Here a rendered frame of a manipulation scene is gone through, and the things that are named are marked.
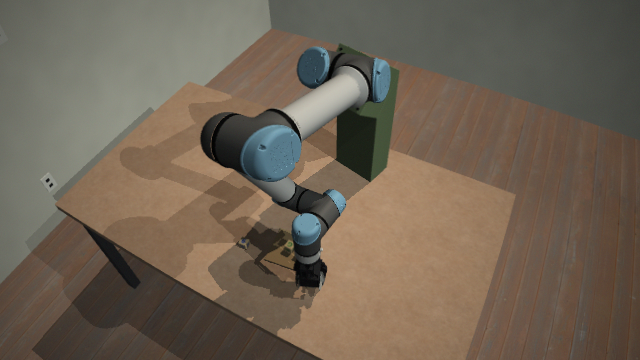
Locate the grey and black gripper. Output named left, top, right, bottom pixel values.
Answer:
left=293, top=258, right=327, bottom=290

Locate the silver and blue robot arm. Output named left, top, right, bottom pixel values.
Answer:
left=200, top=47, right=391, bottom=264

